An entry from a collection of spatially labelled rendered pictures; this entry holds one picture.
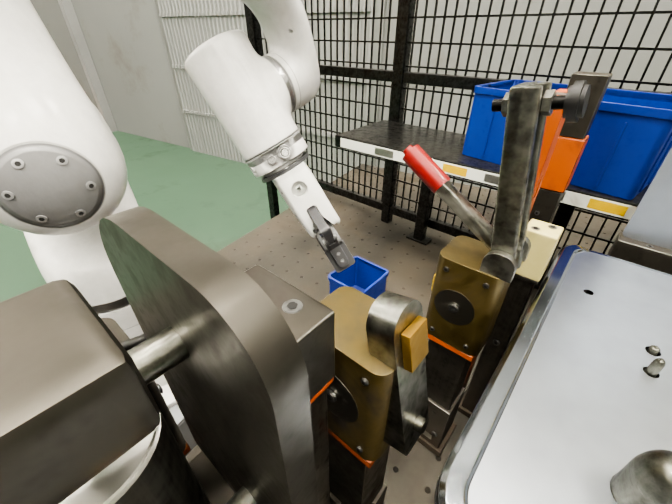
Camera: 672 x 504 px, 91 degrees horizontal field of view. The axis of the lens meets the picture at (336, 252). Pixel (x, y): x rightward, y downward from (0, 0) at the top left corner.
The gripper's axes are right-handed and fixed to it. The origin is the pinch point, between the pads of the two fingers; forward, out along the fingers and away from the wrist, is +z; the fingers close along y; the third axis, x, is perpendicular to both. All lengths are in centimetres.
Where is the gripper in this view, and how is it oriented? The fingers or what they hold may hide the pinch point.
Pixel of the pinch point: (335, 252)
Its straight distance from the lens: 52.2
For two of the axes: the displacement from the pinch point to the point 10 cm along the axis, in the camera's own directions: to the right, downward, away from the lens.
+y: -2.3, -3.3, 9.1
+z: 4.7, 7.8, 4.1
